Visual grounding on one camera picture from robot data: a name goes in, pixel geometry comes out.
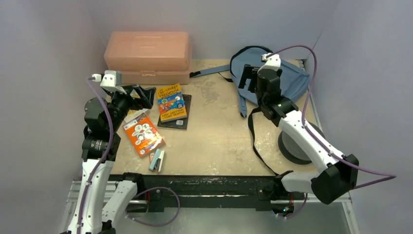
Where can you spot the pink plastic storage box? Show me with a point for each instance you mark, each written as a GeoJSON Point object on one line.
{"type": "Point", "coordinates": [158, 58]}

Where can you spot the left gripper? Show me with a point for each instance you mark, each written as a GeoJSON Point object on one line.
{"type": "Point", "coordinates": [146, 95]}

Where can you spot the yellow treehouse book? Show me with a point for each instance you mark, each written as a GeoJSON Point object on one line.
{"type": "Point", "coordinates": [171, 103]}

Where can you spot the light blue stapler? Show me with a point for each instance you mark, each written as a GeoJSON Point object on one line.
{"type": "Point", "coordinates": [157, 162]}

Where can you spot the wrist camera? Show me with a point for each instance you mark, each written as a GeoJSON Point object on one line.
{"type": "Point", "coordinates": [271, 61]}
{"type": "Point", "coordinates": [110, 81]}

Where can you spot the blue backpack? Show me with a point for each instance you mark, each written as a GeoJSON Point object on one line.
{"type": "Point", "coordinates": [294, 81]}

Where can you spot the small orange eraser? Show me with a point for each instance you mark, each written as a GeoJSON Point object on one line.
{"type": "Point", "coordinates": [151, 156]}

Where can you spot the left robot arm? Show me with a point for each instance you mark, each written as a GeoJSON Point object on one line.
{"type": "Point", "coordinates": [99, 148]}

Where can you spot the orange treehouse book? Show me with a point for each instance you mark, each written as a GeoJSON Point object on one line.
{"type": "Point", "coordinates": [143, 135]}

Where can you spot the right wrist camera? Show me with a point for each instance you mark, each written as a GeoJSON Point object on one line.
{"type": "Point", "coordinates": [271, 61]}

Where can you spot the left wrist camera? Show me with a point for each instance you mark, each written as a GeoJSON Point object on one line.
{"type": "Point", "coordinates": [110, 81]}

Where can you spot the grey tape roll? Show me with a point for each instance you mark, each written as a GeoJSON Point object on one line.
{"type": "Point", "coordinates": [292, 147]}

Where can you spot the black book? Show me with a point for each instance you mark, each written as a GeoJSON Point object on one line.
{"type": "Point", "coordinates": [179, 124]}

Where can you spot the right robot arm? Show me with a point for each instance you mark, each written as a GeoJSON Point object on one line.
{"type": "Point", "coordinates": [336, 172]}

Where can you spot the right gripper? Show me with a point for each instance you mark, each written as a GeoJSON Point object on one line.
{"type": "Point", "coordinates": [253, 77]}

